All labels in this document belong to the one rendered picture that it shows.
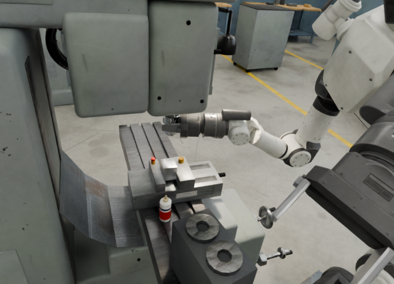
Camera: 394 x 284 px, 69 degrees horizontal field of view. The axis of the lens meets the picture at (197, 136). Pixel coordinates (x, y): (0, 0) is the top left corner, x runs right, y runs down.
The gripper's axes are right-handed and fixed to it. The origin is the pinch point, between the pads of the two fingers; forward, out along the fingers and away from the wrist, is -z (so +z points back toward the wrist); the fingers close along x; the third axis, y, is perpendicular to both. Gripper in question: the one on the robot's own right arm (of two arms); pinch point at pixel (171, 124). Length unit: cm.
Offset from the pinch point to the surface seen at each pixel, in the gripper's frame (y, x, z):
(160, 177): 20.4, 3.9, -3.3
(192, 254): 13.3, 41.1, 6.6
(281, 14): 22, -438, 179
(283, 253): 72, -2, 58
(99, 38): -31.5, 17.9, -16.5
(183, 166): 20.5, -3.3, 5.4
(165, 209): 25.1, 15.1, -1.0
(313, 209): 125, -84, 123
